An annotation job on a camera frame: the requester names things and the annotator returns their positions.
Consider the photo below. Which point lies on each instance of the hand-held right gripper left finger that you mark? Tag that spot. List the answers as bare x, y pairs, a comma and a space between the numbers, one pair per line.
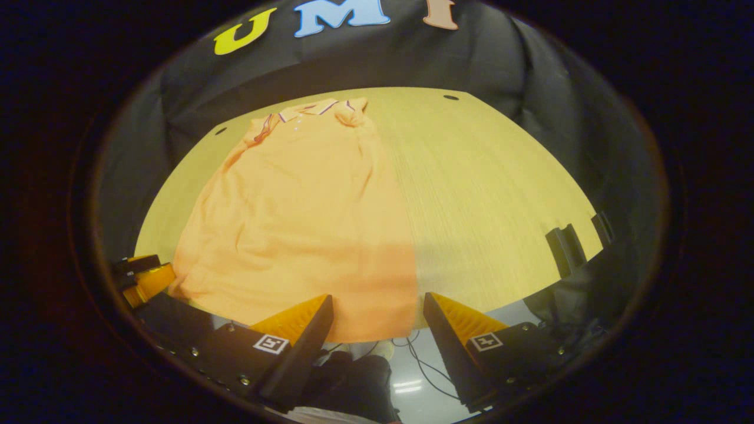
306, 359

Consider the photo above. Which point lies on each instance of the orange T-shirt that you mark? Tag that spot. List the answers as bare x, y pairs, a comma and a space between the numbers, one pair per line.
294, 235

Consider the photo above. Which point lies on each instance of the black table clamp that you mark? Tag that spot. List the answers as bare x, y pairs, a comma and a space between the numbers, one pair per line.
565, 250

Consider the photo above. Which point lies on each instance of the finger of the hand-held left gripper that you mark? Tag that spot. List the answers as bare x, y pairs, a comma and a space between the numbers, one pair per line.
150, 282
132, 266

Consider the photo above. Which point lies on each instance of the person's dark clothing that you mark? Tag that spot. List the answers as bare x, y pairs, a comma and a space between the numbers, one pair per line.
353, 388

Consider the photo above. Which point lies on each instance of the black backdrop cloth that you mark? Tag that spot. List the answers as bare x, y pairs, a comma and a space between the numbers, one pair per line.
471, 53

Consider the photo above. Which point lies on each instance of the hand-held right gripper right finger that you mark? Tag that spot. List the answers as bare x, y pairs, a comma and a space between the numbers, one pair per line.
450, 359

